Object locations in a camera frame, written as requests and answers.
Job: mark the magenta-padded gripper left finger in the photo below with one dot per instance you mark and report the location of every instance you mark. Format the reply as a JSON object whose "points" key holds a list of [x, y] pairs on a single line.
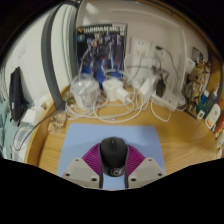
{"points": [[78, 171]]}

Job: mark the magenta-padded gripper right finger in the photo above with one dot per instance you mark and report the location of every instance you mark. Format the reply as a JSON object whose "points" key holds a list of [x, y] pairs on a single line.
{"points": [[146, 170]]}

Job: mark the black computer mouse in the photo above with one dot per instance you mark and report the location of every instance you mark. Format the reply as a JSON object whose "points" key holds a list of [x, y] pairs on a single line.
{"points": [[114, 155]]}

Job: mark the light blue mouse pad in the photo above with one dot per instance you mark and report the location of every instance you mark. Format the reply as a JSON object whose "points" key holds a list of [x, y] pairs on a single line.
{"points": [[83, 136]]}

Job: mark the small clear plastic bag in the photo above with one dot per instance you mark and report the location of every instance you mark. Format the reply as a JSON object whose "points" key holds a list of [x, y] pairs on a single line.
{"points": [[57, 122]]}

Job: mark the small white plug adapter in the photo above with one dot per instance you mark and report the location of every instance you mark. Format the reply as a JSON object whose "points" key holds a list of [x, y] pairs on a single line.
{"points": [[123, 96]]}

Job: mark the clear plastic dome container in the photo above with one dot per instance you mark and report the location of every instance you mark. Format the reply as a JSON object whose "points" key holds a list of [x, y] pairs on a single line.
{"points": [[85, 91]]}

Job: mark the black power adapter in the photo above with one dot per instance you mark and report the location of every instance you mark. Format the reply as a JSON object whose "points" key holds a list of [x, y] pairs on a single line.
{"points": [[160, 88]]}

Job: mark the teal cloth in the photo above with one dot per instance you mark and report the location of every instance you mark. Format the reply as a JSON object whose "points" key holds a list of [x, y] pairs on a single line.
{"points": [[4, 130]]}

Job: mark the white cube charger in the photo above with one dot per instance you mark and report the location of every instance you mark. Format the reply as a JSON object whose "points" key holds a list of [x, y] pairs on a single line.
{"points": [[111, 88]]}

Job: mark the blue tube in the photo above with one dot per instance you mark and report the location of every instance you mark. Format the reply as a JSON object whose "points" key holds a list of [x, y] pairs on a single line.
{"points": [[202, 100]]}

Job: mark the tan brick-built tree figure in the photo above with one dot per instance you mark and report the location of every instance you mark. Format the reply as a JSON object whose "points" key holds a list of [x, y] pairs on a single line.
{"points": [[195, 86]]}

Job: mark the black bag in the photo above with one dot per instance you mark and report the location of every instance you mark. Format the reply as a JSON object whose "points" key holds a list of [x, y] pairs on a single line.
{"points": [[16, 96]]}

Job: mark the white desk lamp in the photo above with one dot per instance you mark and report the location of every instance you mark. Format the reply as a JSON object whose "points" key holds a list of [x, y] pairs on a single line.
{"points": [[183, 60]]}

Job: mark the robot model kit box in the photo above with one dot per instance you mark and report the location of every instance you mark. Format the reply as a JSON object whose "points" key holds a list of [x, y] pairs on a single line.
{"points": [[100, 50]]}

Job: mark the colourful printed box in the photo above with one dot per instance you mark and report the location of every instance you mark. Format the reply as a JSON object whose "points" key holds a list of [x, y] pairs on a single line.
{"points": [[200, 58]]}

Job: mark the dark grey metal desk frame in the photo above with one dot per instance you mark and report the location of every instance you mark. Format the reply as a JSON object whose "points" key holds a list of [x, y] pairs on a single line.
{"points": [[50, 66]]}

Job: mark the white wall-mounted box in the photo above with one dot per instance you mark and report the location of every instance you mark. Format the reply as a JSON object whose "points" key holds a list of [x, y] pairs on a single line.
{"points": [[190, 65]]}

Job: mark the white wall socket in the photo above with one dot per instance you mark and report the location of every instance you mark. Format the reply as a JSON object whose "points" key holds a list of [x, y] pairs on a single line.
{"points": [[160, 56], [140, 46]]}

